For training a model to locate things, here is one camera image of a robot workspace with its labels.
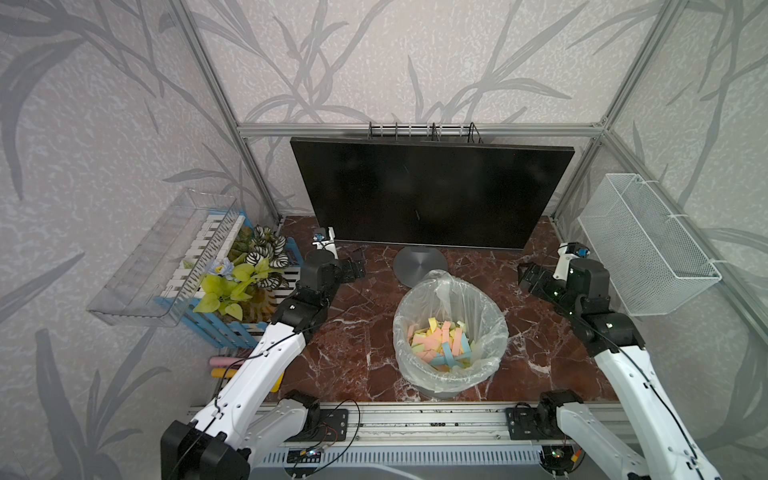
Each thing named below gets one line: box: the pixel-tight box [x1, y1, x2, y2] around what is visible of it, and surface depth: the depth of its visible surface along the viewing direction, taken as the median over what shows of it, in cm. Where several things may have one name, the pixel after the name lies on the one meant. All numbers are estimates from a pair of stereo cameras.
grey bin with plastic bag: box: [393, 269, 509, 399], surface depth 72 cm
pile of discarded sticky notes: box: [408, 318, 471, 372], surface depth 81 cm
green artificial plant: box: [193, 224, 289, 323], surface depth 75 cm
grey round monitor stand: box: [393, 245, 448, 288], surface depth 107 cm
